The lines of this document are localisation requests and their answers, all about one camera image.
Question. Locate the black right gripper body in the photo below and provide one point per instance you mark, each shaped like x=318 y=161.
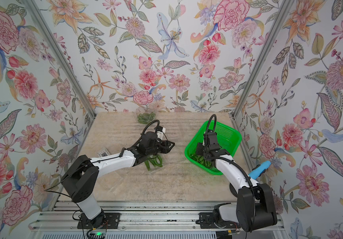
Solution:
x=202 y=150

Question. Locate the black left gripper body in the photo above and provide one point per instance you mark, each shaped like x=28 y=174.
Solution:
x=160 y=147

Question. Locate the green plastic mesh basket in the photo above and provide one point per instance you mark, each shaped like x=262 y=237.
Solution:
x=228 y=139

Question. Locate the clear pepper container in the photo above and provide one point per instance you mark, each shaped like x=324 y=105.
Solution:
x=145 y=117
x=165 y=164

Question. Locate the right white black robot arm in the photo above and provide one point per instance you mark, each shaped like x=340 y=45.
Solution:
x=255 y=208

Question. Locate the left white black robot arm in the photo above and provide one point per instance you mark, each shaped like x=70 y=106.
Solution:
x=80 y=179

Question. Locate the black round microphone stand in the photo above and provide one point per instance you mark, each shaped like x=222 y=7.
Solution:
x=233 y=190

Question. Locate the blue toy microphone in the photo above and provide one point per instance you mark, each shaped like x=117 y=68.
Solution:
x=259 y=170

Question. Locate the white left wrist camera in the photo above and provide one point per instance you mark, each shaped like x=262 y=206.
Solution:
x=160 y=131

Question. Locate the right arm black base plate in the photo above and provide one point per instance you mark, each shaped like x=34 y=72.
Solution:
x=211 y=221

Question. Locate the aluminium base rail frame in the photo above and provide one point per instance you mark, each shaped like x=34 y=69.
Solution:
x=136 y=216

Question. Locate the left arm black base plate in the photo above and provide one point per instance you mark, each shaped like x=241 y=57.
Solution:
x=108 y=221

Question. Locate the right aluminium corner post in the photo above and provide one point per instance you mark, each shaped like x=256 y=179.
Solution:
x=282 y=14

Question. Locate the aluminium corner post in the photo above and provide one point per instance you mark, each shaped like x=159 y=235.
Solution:
x=48 y=36
x=282 y=14

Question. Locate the left aluminium corner post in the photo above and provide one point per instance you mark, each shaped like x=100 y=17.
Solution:
x=48 y=36

